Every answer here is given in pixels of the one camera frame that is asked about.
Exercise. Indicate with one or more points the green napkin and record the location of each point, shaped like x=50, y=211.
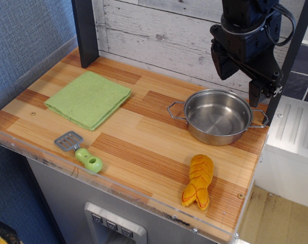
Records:
x=88, y=100

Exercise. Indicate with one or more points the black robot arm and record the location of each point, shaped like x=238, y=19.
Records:
x=245, y=18

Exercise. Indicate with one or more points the stainless steel pot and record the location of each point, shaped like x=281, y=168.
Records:
x=217, y=117

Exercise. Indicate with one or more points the dark right frame post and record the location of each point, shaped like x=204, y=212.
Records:
x=292, y=52

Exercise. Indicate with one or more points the grey spatula green handle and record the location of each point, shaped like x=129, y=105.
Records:
x=71, y=141

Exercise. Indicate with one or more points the yellow black object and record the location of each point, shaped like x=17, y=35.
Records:
x=6, y=237

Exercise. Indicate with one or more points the orange plush fish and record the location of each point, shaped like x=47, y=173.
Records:
x=200, y=176

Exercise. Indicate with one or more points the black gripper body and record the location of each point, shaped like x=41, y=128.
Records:
x=253, y=54

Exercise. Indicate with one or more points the grey button panel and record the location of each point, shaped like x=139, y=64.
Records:
x=108, y=227

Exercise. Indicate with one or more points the dark left frame post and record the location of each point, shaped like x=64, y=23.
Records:
x=85, y=31

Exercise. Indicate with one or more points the clear acrylic table guard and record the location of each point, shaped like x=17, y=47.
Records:
x=141, y=187

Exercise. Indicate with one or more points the white ribbed box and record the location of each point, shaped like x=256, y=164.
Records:
x=289, y=127

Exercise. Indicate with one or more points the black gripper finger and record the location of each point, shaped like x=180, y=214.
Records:
x=256, y=93
x=224, y=66

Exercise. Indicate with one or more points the dark frame post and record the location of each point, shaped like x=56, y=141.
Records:
x=85, y=31
x=292, y=52

